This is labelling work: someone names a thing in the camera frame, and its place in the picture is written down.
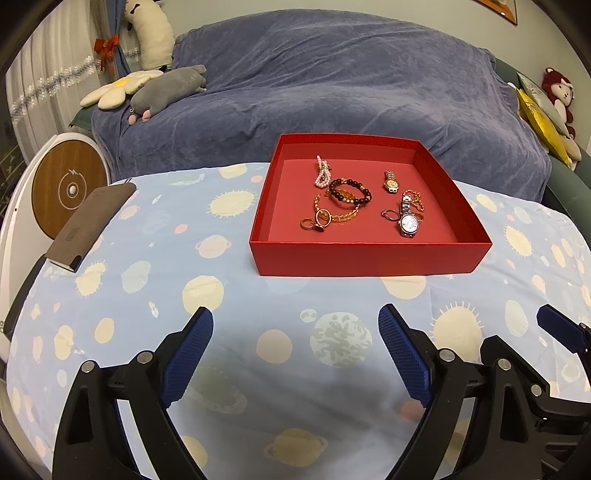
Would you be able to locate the planet print tablecloth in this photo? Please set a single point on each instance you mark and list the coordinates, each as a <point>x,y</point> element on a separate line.
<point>277,300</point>

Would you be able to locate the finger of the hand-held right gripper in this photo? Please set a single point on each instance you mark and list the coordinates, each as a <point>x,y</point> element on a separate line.
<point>554,404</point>
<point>554,321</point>

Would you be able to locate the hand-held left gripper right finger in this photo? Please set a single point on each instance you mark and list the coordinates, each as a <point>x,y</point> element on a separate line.
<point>404,355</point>

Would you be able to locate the red monkey plush toy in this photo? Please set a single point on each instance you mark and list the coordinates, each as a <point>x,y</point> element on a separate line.
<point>561,92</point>

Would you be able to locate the red ribbon bow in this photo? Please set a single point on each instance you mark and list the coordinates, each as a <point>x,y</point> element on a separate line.
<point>107,46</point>

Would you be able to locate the small gold watch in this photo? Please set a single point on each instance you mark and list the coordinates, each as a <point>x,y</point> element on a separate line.
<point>391,183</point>

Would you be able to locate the framed wall picture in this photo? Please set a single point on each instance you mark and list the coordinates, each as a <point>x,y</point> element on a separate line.
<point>505,9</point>

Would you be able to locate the white plush toy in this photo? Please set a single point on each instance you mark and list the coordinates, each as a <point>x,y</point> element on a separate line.
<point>152,37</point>

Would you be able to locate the brown notebook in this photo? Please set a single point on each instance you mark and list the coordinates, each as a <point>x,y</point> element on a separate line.
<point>87,226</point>

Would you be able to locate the flower shaped cushion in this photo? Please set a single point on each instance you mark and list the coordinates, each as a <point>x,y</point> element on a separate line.
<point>111,90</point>

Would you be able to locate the yellow cushion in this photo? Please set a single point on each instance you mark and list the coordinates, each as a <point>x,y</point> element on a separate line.
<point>538,115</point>

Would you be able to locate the red cardboard box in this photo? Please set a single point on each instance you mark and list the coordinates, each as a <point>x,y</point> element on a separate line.
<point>369,261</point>

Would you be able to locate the white sheer curtain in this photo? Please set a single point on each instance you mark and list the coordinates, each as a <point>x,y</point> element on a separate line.
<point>51,83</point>

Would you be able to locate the white robot vacuum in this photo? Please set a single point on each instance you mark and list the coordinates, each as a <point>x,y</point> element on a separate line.
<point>69,166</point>

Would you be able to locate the silver wristwatch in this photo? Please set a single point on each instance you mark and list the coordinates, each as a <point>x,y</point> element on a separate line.
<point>408,225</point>

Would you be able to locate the green sofa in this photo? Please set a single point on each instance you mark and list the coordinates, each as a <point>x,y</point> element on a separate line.
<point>568,189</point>

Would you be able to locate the shiny silver cushion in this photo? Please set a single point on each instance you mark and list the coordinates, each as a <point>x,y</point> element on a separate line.
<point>535,90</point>

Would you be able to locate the grey plush toy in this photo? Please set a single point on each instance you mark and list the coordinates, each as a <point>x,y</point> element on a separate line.
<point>161,90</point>

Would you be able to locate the sofa with blue cover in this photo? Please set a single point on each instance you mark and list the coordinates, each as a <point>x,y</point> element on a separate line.
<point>323,83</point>

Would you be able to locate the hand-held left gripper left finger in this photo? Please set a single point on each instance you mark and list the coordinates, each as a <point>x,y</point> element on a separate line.
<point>189,355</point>

